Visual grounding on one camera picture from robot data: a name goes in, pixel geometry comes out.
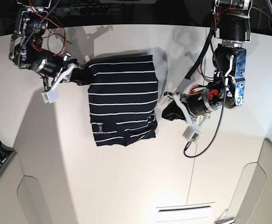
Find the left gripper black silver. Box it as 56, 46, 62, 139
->
162, 87, 220, 121

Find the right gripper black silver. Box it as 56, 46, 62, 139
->
36, 53, 93, 92

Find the navy white striped T-shirt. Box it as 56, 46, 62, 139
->
86, 55, 158, 147

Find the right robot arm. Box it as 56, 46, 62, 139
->
8, 0, 91, 91

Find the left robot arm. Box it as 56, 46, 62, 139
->
179, 0, 252, 120

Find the white power strip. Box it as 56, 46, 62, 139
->
56, 5, 110, 17

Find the metal clip at table edge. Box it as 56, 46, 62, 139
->
214, 207, 236, 224

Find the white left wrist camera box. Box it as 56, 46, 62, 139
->
182, 125, 201, 143

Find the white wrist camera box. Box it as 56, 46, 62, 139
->
41, 90, 59, 104
182, 125, 201, 143

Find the black camera cable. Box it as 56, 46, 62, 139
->
183, 77, 229, 159

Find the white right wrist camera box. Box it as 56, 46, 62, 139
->
41, 90, 59, 104

